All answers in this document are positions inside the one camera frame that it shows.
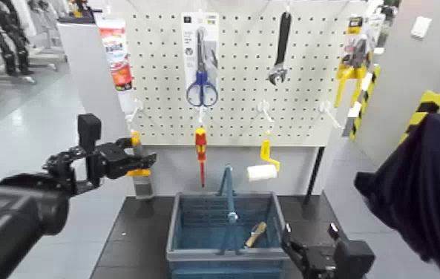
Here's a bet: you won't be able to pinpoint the black pegboard stand leg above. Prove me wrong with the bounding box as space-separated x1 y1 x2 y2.
304 146 326 206

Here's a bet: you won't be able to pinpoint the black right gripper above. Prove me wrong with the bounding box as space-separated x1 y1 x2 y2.
281 222 346 279

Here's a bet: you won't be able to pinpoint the black adjustable wrench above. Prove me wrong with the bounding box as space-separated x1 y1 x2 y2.
267 11 292 87

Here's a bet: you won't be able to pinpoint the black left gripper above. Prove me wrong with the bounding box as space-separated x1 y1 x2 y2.
96 137 158 180

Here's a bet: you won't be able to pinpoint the dark navy cloth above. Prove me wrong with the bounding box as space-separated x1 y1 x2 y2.
353 113 440 279

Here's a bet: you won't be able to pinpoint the white pegboard hook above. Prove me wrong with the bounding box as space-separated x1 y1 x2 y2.
196 105 209 128
257 99 275 124
318 100 344 131
125 99 145 124

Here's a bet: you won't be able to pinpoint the black humanoid robot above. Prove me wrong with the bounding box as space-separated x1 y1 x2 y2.
0 0 34 77

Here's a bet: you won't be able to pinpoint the blue plastic crate with handle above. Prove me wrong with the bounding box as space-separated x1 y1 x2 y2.
165 165 292 279

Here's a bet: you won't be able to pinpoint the red white sealant tube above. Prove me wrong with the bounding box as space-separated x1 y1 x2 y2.
96 17 137 116

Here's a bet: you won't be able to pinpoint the yellow handled paint roller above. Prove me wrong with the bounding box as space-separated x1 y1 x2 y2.
246 134 282 183

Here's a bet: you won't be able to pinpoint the yellow pliers in package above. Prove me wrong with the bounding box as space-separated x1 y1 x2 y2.
334 15 375 110

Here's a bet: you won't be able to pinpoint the red yellow screwdriver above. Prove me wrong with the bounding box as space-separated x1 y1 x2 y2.
194 127 208 188

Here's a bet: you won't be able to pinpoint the blue scissors in package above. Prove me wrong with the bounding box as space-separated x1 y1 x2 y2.
181 11 220 108

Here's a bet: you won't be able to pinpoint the white pegboard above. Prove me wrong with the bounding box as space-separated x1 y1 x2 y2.
124 0 366 148

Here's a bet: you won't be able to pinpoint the white wall switch plate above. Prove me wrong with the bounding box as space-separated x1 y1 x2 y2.
410 16 433 39

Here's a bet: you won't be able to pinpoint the wooden tool handle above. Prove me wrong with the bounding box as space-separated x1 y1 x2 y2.
244 221 268 249

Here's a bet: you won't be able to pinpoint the grey partition panel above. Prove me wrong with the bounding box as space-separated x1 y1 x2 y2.
57 19 142 197

